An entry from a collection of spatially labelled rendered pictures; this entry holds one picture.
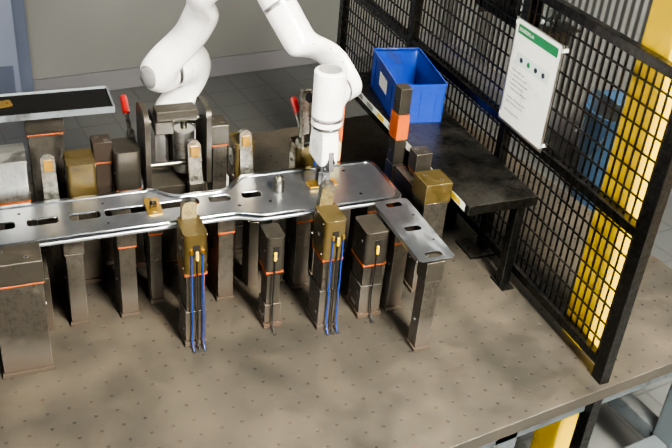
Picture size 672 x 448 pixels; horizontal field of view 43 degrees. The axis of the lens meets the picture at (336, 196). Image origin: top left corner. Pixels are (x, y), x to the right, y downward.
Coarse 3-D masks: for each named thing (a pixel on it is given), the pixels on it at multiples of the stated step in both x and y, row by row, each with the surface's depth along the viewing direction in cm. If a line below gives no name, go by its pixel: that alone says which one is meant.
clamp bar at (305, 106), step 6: (300, 90) 241; (306, 90) 241; (312, 90) 241; (300, 96) 241; (306, 96) 238; (312, 96) 238; (300, 102) 242; (306, 102) 242; (300, 108) 242; (306, 108) 243; (300, 114) 243; (306, 114) 244; (300, 120) 244; (306, 120) 245; (300, 126) 244; (306, 126) 245; (300, 132) 245; (306, 132) 246; (300, 138) 246
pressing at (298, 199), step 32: (128, 192) 227; (160, 192) 229; (192, 192) 230; (224, 192) 232; (288, 192) 234; (352, 192) 237; (384, 192) 238; (0, 224) 211; (64, 224) 213; (96, 224) 214; (128, 224) 215; (160, 224) 217
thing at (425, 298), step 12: (432, 252) 217; (420, 264) 217; (432, 264) 213; (444, 264) 215; (420, 276) 218; (432, 276) 216; (420, 288) 219; (432, 288) 218; (420, 300) 220; (432, 300) 221; (420, 312) 221; (432, 312) 223; (420, 324) 224; (408, 336) 230; (420, 336) 226; (420, 348) 228
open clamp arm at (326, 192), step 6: (324, 180) 218; (330, 180) 218; (324, 186) 217; (330, 186) 217; (318, 192) 220; (324, 192) 218; (330, 192) 219; (318, 198) 221; (324, 198) 220; (330, 198) 220; (318, 204) 222; (324, 204) 221; (330, 204) 222
